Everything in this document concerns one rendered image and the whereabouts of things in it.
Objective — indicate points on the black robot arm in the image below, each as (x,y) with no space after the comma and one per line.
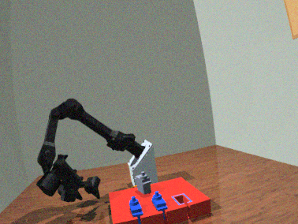
(61,170)

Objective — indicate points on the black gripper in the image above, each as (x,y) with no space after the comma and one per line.
(90,185)

